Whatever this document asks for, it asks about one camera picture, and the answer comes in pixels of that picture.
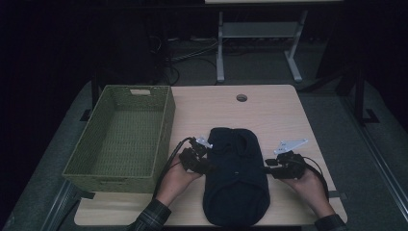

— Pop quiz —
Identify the right hand-held gripper cable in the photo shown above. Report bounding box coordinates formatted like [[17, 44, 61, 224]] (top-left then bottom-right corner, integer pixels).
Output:
[[302, 156, 330, 200]]

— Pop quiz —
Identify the white metal stand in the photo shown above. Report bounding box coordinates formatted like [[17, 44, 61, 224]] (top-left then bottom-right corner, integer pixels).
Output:
[[216, 9, 309, 84]]

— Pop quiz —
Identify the hand-held gripper cable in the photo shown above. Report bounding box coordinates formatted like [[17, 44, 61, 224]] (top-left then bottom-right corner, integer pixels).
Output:
[[302, 156, 330, 200], [152, 136, 195, 198]]

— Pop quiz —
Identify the bundle of floor cables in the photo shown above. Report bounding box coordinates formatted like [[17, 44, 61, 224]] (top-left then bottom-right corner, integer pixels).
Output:
[[148, 34, 222, 87]]

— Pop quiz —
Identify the green woven basket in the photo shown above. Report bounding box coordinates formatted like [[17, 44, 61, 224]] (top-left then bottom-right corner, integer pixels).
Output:
[[62, 84, 177, 194]]

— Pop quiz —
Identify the left hand-held gripper cable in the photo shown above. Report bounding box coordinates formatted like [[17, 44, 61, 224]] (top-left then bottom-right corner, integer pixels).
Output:
[[152, 136, 195, 198]]

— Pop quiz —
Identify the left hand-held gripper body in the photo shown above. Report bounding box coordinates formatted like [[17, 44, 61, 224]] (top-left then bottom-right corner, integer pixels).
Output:
[[178, 136, 214, 173]]

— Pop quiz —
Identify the person's left hand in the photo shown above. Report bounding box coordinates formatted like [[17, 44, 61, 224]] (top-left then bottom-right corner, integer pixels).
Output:
[[155, 161, 204, 208]]

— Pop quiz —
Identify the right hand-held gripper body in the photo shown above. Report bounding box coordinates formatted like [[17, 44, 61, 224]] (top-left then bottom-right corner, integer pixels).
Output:
[[271, 138, 309, 180]]

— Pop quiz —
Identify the dark navy printed garment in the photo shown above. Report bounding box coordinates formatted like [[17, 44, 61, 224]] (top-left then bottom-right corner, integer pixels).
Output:
[[202, 126, 270, 227]]

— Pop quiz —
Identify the person's right hand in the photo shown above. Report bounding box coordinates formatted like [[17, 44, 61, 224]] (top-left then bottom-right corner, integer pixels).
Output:
[[278, 167, 337, 219]]

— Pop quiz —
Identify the grey tape strip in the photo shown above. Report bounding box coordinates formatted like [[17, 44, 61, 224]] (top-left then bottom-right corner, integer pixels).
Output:
[[328, 190, 348, 200]]

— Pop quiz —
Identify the black metal stand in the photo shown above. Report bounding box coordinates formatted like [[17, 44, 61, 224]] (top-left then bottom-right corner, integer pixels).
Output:
[[335, 62, 381, 127]]

